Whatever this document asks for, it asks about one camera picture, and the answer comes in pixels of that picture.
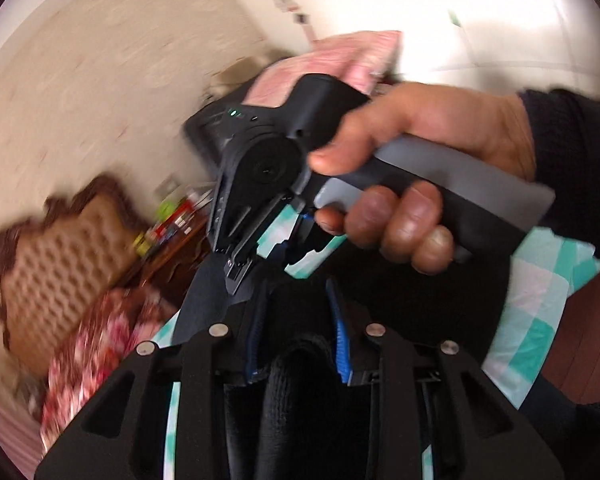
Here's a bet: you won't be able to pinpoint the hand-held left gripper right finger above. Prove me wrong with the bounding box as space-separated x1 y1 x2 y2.
325 277 566 480

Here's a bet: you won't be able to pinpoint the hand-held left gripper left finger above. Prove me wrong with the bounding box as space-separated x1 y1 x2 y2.
34 280 272 480

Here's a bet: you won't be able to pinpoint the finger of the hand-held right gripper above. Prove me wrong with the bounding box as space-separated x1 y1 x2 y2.
207 182 263 297
281 204 350 267

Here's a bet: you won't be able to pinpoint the black pants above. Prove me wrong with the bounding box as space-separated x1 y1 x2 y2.
172 230 513 480

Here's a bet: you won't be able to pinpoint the person's right forearm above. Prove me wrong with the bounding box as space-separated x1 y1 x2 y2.
517 87 600 241

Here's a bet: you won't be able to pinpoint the person's right hand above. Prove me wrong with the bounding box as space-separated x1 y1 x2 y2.
307 82 538 276

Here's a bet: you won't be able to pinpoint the dark wooden nightstand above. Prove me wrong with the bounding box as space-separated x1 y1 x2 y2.
124 200 217 312

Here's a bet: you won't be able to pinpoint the red floral pillow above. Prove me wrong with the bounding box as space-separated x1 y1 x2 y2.
39 287 179 457

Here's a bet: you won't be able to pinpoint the tufted leather bed headboard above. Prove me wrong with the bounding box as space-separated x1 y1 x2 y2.
0 174 152 377

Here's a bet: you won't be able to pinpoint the teal white checked tablecloth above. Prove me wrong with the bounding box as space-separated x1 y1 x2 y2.
162 207 600 480

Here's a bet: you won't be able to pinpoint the white wall socket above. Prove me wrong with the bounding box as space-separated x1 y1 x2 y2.
154 174 182 197

